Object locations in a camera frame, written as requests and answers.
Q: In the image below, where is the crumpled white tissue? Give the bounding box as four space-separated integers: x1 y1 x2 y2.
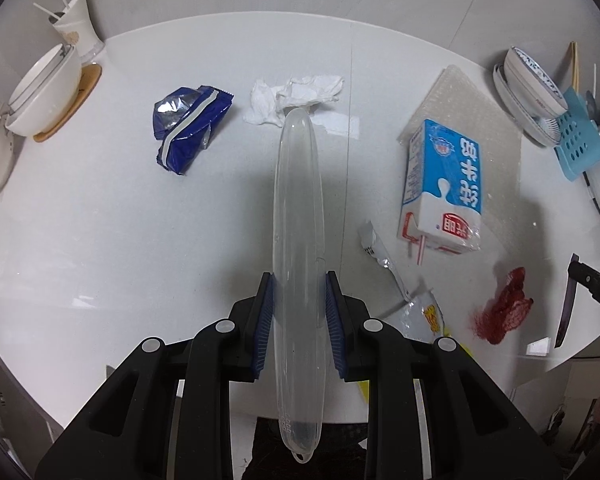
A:
243 75 345 128

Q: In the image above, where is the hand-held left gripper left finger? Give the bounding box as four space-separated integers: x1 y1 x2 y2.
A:
34 272 275 480

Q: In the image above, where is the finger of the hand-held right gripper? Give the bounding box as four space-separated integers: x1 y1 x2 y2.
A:
554 253 600 349

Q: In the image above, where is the blue white milk carton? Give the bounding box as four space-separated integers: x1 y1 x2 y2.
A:
396 119 484 266

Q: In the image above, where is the white flared cup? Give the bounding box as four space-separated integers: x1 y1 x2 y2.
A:
47 0 105 61

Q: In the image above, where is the white bowl with patterned rim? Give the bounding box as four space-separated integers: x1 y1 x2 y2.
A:
504 46 570 116

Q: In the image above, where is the red mesh net bag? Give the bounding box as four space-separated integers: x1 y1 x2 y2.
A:
468 266 535 346

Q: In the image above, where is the blue perforated rack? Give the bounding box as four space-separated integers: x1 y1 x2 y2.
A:
552 86 600 181

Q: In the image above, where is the yellow white snack wrapper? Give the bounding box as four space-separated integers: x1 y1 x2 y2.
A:
358 220 454 343

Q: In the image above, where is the large white ceramic bowl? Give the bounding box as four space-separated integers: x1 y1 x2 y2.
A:
4 42 83 137

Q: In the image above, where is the blue snack wrapper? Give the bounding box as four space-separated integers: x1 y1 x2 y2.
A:
152 86 233 177

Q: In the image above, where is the wooden coaster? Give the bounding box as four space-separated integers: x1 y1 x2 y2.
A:
32 62 103 143

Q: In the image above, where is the white plate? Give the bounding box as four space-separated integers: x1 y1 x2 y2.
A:
492 62 563 148

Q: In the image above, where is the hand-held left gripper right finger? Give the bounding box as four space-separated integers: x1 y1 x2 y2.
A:
324 272 565 480

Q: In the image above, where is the bubble wrap sheet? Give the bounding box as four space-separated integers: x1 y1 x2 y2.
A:
399 64 525 261

